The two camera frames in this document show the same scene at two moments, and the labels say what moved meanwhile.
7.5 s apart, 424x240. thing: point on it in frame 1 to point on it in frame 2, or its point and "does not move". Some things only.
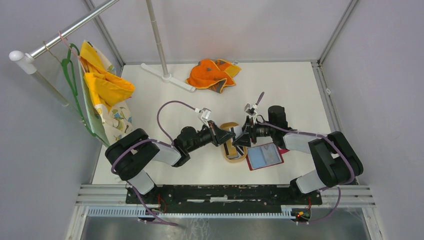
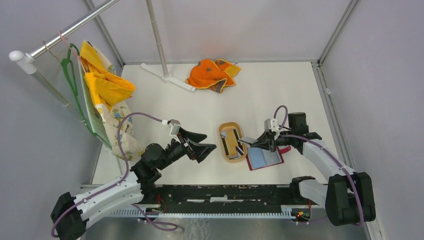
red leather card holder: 265,155 does not move
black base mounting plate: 222,198 does not move
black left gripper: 218,135 to 199,151
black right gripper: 244,140 to 265,140
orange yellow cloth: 215,75 does not move
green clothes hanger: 69,71 does not move
